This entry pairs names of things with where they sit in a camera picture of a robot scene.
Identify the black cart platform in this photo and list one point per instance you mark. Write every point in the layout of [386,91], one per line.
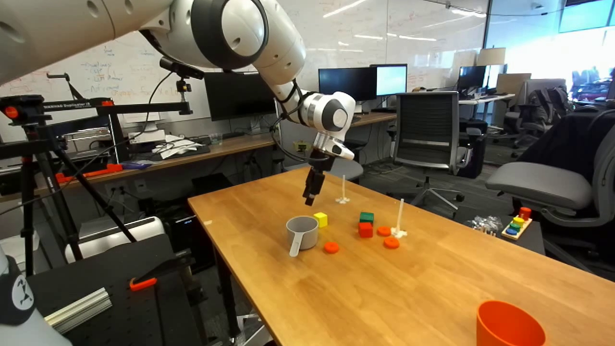
[146,319]

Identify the orange plastic cup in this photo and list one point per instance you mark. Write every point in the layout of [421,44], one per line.
[509,327]

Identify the orange block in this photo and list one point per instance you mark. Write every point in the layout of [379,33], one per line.
[365,229]

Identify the lit computer monitor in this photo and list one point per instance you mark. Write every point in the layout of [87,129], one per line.
[390,79]

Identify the aluminium bar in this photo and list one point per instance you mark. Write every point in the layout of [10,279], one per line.
[79,310]

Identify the colourful stacking toy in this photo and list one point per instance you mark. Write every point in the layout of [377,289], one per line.
[515,227]

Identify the white lamp shade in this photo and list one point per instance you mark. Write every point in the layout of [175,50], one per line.
[490,56]

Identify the black camera on stand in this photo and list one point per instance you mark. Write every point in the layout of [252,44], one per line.
[183,69]

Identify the clear plastic item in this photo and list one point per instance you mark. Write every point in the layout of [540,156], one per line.
[486,223]

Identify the white papers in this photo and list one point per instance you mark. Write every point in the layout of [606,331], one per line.
[175,146]

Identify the grey measuring cup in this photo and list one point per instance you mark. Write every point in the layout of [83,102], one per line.
[306,231]

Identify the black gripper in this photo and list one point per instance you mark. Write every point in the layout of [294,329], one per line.
[321,162]

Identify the grey office chair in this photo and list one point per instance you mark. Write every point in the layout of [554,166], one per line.
[544,185]
[288,150]

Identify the black computer monitor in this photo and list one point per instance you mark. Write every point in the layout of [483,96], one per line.
[346,79]

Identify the white peg stand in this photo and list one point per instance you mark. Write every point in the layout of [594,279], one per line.
[398,231]
[342,200]

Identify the orange flat tool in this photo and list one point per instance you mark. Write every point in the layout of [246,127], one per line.
[89,173]

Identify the orange disc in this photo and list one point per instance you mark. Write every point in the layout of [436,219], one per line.
[331,246]
[390,242]
[383,231]

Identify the black white rounded object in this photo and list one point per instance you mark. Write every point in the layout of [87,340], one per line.
[12,300]

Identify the black background office chair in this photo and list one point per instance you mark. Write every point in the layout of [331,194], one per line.
[540,116]

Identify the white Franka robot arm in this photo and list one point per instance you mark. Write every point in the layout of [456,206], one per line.
[240,25]

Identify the black tripod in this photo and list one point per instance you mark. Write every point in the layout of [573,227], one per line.
[39,160]

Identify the white box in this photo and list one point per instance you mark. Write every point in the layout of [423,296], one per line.
[87,139]

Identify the wide black monitor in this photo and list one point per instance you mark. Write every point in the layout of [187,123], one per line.
[237,96]

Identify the black mesh office chair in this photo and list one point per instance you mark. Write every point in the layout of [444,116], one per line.
[425,127]

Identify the yellow block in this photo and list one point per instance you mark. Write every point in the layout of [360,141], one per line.
[321,219]

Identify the dark distant monitor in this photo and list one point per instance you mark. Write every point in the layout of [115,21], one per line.
[471,77]

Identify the long wooden desk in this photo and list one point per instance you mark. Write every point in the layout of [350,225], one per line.
[212,152]

